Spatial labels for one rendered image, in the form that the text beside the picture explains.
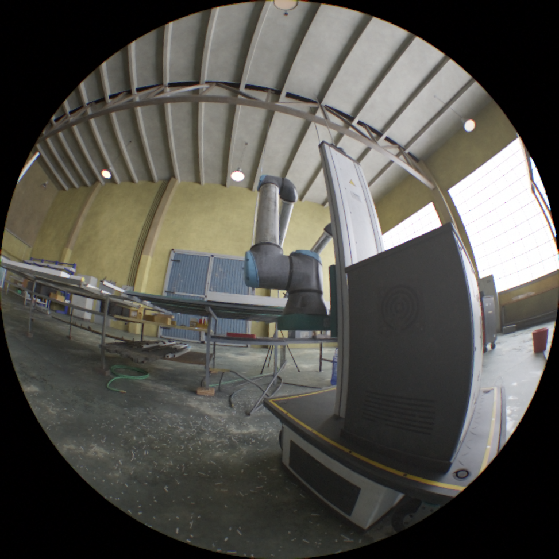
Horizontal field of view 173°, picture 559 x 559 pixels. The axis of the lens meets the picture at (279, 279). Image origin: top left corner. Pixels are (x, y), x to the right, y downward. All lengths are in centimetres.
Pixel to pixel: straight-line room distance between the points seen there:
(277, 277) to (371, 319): 39
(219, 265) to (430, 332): 829
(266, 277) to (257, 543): 93
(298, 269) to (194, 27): 828
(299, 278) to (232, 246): 822
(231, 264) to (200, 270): 143
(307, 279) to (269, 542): 95
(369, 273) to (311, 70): 766
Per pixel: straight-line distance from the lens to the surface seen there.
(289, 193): 116
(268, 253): 73
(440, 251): 43
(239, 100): 606
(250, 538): 72
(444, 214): 900
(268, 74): 789
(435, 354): 42
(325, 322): 73
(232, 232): 922
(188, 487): 88
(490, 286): 766
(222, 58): 806
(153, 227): 964
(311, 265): 76
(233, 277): 827
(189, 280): 836
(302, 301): 71
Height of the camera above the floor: 65
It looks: 17 degrees up
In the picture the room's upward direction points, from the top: 2 degrees clockwise
